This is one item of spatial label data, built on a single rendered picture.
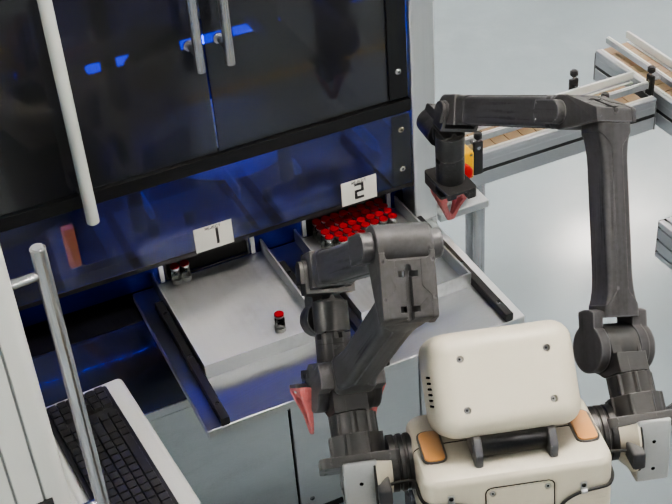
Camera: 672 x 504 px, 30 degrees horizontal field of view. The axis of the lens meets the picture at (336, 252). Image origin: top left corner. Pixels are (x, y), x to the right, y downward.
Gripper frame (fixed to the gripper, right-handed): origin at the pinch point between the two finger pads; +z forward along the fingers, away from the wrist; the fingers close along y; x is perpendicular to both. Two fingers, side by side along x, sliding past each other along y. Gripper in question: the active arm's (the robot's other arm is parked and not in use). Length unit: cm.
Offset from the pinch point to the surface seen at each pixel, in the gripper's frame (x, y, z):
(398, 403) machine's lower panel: 1, 26, 75
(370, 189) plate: 5.3, 26.8, 8.2
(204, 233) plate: 44, 27, 6
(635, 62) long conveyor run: -84, 53, 15
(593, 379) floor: -69, 40, 110
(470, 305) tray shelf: -2.0, -4.8, 21.0
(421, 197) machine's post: -7.2, 27.0, 14.9
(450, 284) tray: -0.3, 0.7, 18.6
